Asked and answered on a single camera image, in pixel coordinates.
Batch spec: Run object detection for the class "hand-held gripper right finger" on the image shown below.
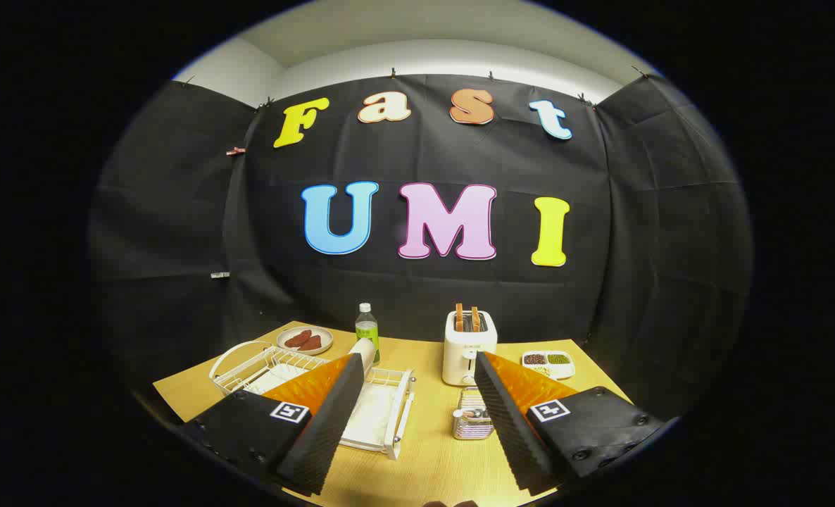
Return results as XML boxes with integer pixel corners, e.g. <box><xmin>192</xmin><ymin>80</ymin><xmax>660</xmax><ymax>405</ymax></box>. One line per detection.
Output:
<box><xmin>474</xmin><ymin>351</ymin><xmax>665</xmax><ymax>497</ymax></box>

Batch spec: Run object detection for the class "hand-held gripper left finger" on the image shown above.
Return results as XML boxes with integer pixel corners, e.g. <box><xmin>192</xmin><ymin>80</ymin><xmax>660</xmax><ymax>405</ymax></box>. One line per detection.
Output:
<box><xmin>182</xmin><ymin>353</ymin><xmax>365</xmax><ymax>497</ymax></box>

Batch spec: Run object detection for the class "metal wire basket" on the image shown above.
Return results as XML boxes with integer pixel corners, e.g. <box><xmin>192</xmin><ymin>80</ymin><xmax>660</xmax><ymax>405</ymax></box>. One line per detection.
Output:
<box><xmin>452</xmin><ymin>386</ymin><xmax>496</xmax><ymax>442</ymax></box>

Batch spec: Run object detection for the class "white wire dish rack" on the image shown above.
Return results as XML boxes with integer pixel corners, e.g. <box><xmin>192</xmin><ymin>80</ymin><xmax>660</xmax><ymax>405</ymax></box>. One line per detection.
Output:
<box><xmin>208</xmin><ymin>340</ymin><xmax>416</xmax><ymax>461</ymax></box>

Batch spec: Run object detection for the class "small beige plate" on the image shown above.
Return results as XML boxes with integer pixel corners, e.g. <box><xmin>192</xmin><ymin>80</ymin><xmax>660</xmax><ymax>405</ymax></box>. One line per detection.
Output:
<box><xmin>277</xmin><ymin>325</ymin><xmax>334</xmax><ymax>356</ymax></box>

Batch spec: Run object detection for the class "white divided bean dish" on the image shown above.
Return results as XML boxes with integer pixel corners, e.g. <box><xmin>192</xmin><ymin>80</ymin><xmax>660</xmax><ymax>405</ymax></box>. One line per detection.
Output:
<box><xmin>521</xmin><ymin>350</ymin><xmax>577</xmax><ymax>382</ymax></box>

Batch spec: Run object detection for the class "white toaster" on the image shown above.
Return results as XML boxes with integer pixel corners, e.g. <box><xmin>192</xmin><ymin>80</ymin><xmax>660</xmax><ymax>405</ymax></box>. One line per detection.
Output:
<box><xmin>442</xmin><ymin>310</ymin><xmax>498</xmax><ymax>387</ymax></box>

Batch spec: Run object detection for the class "green label drink bottle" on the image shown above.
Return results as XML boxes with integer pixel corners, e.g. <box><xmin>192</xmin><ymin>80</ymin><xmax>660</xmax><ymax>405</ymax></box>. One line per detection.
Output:
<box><xmin>355</xmin><ymin>303</ymin><xmax>381</xmax><ymax>364</ymax></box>

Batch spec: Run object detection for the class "black backdrop cloth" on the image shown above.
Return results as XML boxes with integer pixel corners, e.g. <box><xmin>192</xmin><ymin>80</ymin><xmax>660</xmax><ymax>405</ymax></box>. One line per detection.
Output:
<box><xmin>90</xmin><ymin>70</ymin><xmax>753</xmax><ymax>423</ymax></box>

